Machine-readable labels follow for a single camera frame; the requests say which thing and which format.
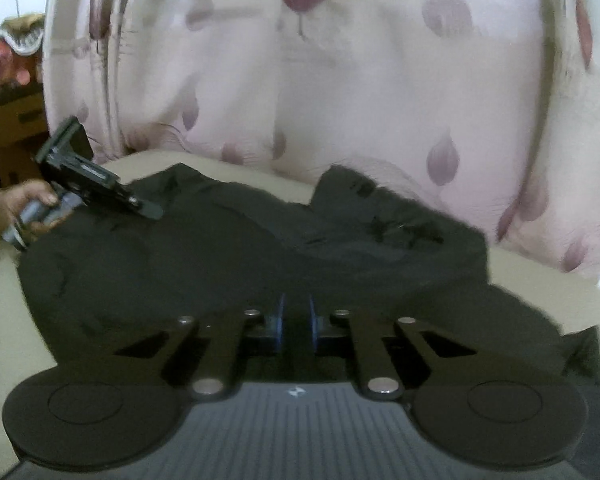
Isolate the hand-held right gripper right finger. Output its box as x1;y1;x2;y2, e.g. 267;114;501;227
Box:
307;293;487;402

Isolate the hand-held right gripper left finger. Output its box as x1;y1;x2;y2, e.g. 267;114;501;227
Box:
111;293;288;402

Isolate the pink floral curtain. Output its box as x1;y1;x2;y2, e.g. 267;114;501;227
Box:
41;0;600;281

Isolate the black garment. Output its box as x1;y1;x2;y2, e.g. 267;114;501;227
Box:
17;162;600;413

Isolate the cardboard box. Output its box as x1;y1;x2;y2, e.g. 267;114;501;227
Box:
0;91;51;187

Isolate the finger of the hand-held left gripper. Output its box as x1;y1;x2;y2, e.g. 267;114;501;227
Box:
124;189;165;221

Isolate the person's left hand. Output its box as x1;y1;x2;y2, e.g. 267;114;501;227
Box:
0;180;76;250

